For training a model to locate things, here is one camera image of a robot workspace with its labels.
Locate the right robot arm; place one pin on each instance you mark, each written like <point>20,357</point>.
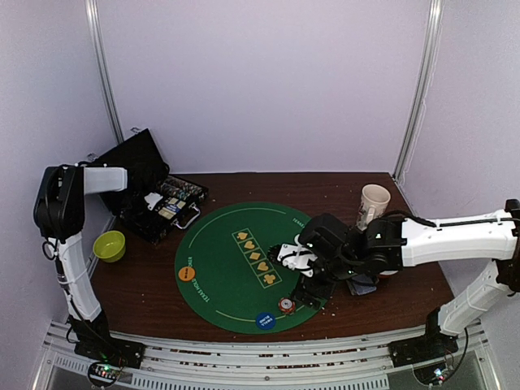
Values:
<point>327,251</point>

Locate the lime green bowl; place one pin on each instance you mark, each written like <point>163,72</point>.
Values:
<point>110,246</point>

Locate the right aluminium frame post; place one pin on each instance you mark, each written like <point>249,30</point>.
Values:
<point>424,78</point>

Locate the orange big blind button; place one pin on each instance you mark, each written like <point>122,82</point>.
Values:
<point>186,273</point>

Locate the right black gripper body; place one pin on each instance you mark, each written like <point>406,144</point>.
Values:
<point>310,296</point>

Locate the round green poker mat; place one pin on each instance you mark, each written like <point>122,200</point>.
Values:
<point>235,281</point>

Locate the grey card deck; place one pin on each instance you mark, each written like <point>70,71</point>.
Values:
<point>360,287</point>

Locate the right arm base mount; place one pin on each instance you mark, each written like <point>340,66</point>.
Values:
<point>421,349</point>

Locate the blue small blind button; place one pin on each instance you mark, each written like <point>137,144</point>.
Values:
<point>265,321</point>

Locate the cream mug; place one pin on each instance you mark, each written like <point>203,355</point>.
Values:
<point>374,201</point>

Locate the white orange bowl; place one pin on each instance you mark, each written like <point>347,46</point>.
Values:
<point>386,274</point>

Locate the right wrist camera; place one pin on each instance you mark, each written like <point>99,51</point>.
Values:
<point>293,257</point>

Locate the blue Texas Hold'em card deck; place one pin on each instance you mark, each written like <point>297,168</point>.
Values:
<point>171,208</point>

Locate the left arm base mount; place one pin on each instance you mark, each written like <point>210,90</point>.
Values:
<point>114,351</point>

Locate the red poker chip stack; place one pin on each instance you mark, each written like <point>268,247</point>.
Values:
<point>286,306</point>

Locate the black poker chip case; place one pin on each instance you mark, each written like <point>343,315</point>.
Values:
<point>146,169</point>

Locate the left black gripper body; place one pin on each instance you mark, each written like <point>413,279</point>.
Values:
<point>137,213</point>

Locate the back poker chip row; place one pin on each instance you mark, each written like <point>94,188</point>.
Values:
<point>174,186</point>

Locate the front aluminium rail frame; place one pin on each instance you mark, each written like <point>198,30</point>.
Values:
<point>358,362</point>

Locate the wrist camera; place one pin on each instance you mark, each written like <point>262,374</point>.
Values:
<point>152,199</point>
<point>293,257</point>

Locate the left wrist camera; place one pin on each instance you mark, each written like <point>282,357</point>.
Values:
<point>152,199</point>

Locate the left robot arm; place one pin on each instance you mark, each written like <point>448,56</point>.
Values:
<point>59,213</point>

